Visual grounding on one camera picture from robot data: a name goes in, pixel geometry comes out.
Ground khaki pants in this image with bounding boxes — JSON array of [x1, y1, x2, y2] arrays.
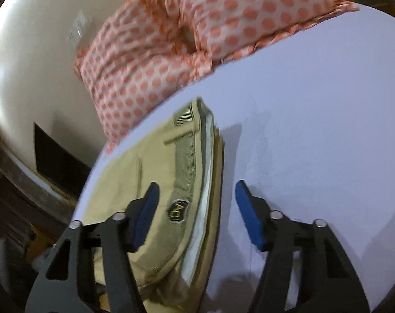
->
[[74, 98, 223, 312]]

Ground white bed mattress sheet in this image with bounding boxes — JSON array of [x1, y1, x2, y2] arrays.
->
[[70, 2, 395, 312]]

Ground left polka dot pillow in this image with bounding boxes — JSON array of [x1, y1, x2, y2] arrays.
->
[[74, 0, 212, 152]]

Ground polka dot pillow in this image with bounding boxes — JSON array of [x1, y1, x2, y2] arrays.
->
[[143, 0, 359, 61], [74, 0, 212, 152]]

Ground right polka dot pillow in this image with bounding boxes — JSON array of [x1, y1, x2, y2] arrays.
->
[[143, 0, 359, 61]]

